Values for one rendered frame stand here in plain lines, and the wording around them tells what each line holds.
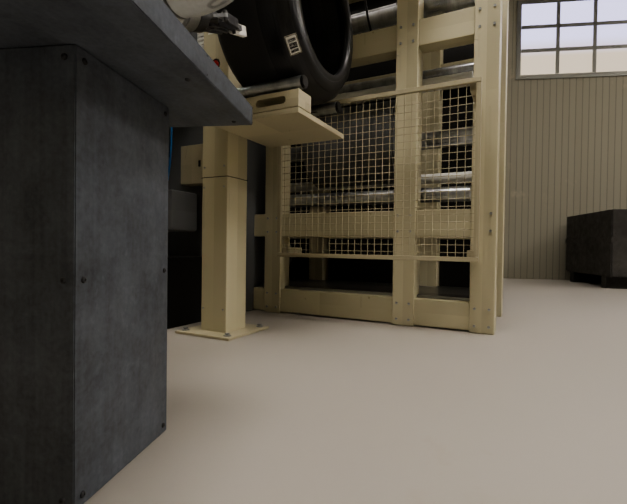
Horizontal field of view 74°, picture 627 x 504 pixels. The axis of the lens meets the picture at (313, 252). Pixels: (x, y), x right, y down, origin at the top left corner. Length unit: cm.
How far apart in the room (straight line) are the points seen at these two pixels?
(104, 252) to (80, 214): 7
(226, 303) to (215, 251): 21
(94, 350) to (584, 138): 557
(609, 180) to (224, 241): 490
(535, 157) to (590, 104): 83
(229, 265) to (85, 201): 107
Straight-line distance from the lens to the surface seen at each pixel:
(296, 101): 143
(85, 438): 69
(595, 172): 579
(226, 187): 166
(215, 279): 168
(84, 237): 63
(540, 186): 554
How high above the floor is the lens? 35
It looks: 1 degrees down
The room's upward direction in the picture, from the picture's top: 1 degrees clockwise
